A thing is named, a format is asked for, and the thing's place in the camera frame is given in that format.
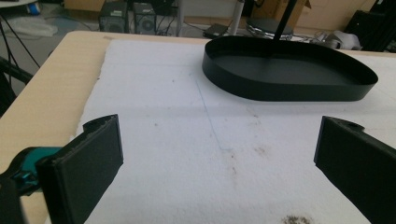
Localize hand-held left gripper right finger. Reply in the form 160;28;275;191
313;115;396;224

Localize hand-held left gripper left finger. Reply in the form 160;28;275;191
35;114;124;224

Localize black oval metal tray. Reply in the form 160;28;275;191
202;35;379;103

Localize black tripod leg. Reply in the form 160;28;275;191
0;57;34;85

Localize grey cloth bundle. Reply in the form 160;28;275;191
323;30;362;50

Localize black case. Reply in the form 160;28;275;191
344;0;396;52

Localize white foam mat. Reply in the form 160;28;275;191
45;39;396;224

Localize clear plastic bag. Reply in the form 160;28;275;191
8;17;60;37

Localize black computer tower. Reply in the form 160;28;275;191
133;2;157;35
98;1;129;34

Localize cardboard box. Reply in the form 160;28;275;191
250;0;377;30

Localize black slanted stand pole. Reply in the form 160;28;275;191
272;0;299;42

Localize small black box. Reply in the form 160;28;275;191
203;23;230;39

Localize white table leg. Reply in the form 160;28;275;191
229;0;245;35

